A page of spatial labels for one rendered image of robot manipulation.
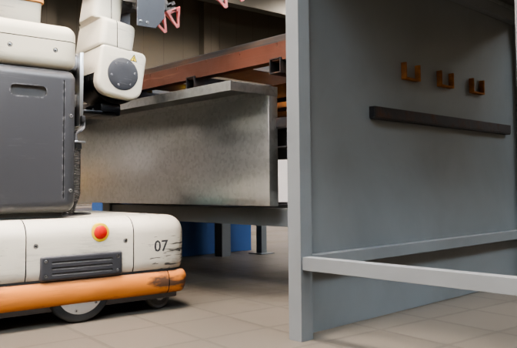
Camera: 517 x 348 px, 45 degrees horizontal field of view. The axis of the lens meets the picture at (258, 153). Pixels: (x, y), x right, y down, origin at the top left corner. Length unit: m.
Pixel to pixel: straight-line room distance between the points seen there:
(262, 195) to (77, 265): 0.61
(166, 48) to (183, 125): 9.16
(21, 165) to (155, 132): 0.83
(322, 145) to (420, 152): 0.46
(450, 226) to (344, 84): 0.67
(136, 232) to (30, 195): 0.31
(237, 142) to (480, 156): 0.85
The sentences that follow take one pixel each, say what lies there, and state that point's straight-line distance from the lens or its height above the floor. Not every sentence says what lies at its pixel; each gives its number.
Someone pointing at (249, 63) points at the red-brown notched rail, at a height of 0.78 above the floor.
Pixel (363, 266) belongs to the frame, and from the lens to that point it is 1.37.
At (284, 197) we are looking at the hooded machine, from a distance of 6.42.
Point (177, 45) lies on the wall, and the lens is 11.56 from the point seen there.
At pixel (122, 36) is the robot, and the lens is 2.08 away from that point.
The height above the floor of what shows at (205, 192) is 0.35.
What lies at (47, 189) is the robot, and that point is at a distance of 1.76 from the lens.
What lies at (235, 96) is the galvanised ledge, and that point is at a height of 0.67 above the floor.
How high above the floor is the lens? 0.36
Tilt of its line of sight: 3 degrees up
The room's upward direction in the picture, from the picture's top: straight up
